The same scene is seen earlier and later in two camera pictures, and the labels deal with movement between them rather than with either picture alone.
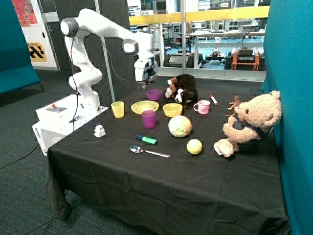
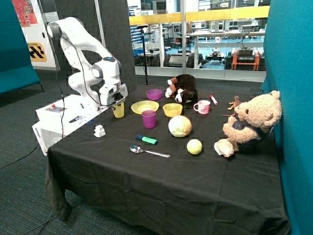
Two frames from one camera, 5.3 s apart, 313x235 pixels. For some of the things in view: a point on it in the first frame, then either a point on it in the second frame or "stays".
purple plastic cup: x=149 y=117 stays
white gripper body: x=145 y=69 -> x=113 y=94
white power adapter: x=100 y=131 stays
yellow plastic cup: x=118 y=109 stays
